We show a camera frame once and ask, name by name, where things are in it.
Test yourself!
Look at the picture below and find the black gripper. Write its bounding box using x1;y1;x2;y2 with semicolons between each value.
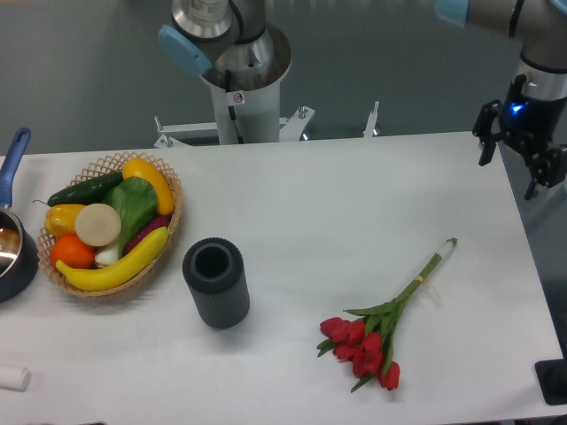
471;74;566;200

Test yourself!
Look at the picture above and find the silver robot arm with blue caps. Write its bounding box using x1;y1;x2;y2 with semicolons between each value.
158;1;566;190

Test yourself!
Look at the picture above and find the black corner device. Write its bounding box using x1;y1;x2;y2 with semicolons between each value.
534;359;566;406

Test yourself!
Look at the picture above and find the red tulip bouquet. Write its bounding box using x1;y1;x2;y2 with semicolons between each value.
316;237;458;392

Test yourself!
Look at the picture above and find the dark grey ribbed vase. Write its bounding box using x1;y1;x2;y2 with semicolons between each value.
182;237;250;329

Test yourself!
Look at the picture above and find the purple eggplant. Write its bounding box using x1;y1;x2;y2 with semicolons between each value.
124;215;170;254

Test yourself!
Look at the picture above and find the yellow squash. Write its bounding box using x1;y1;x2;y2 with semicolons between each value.
122;158;175;216

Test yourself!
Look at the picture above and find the green lettuce leaf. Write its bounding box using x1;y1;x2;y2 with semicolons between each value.
95;177;157;267

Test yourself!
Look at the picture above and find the beige round disc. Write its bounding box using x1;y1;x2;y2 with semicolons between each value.
74;204;121;247

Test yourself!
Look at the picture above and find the green cucumber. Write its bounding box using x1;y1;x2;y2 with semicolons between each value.
34;172;123;207

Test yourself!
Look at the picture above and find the yellow banana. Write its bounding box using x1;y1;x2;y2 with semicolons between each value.
56;227;169;292

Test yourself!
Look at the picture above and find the orange fruit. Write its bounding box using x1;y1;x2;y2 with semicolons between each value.
50;235;95;269

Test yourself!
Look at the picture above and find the yellow bell pepper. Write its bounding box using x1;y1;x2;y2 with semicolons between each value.
44;204;85;238

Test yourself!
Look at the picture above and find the white cylinder object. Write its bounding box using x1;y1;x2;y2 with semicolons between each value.
0;364;32;392

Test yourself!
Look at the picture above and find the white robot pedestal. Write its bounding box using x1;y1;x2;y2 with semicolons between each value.
202;23;291;145

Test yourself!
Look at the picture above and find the white metal base frame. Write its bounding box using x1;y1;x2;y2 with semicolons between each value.
153;100;381;149

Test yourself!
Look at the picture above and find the blue handled saucepan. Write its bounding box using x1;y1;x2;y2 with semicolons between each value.
1;127;38;303

